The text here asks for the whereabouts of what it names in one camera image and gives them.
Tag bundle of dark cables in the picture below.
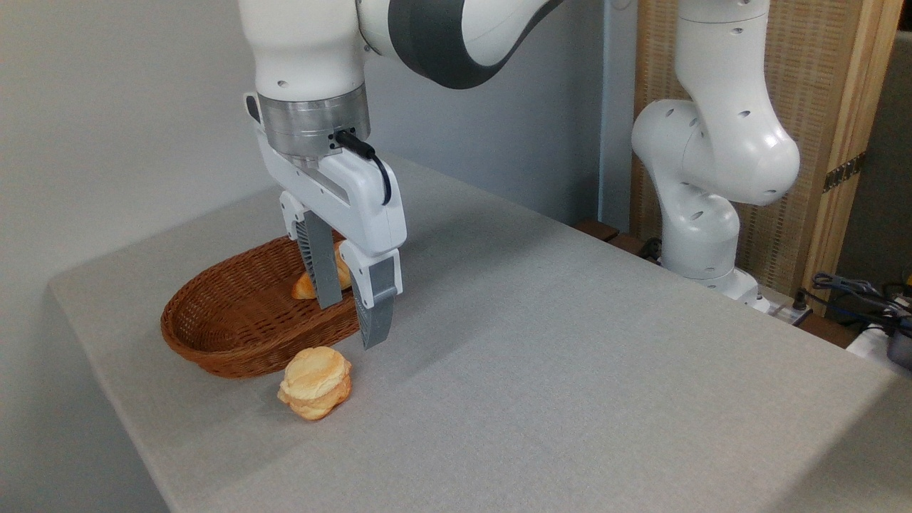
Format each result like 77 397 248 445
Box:
811 272 912 337

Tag wooden woven folding screen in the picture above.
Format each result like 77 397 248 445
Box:
631 0 906 314

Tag round layered bread bun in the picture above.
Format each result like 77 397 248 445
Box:
277 346 353 421

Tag golden croissant bread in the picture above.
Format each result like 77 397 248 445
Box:
291 242 352 301

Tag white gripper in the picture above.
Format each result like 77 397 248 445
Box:
244 93 408 351

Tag metal screen hinge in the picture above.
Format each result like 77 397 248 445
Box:
823 152 867 194

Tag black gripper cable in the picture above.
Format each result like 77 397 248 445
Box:
334 130 393 207

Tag brown wicker basket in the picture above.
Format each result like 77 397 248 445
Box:
160 235 364 379

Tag white and grey box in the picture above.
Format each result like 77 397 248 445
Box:
846 322 912 373

